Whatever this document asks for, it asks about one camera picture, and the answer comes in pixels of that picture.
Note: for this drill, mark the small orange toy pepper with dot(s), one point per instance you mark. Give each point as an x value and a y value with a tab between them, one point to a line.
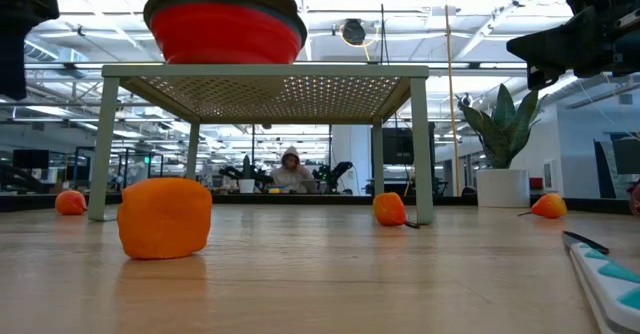
550	206
389	209
71	203

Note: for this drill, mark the orange toy mandarin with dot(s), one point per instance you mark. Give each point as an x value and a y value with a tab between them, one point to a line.
165	219

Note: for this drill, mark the small red background box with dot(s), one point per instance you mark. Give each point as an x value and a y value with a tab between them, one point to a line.
536	184

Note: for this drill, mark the green perforated metal riser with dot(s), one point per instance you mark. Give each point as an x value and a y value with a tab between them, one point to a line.
270	96

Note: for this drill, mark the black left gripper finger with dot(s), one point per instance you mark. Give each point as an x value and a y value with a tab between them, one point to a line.
12	64

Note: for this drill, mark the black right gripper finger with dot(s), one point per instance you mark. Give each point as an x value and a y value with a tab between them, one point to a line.
555	44

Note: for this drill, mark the person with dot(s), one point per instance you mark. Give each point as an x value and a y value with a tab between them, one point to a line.
292	174

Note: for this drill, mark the snake plant in white pot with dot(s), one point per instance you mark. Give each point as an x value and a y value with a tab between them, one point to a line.
502	189

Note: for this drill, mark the black aluminium rig frame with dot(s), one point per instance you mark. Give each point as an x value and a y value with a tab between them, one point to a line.
300	199

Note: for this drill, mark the dark background monitor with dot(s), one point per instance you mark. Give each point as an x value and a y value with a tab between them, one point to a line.
397	144
30	159

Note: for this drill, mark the dark red toy pomegranate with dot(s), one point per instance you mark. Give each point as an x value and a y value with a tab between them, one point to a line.
636	200

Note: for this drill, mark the red collapsible bowl grey rim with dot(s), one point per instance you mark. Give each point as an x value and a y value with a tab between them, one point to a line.
225	34

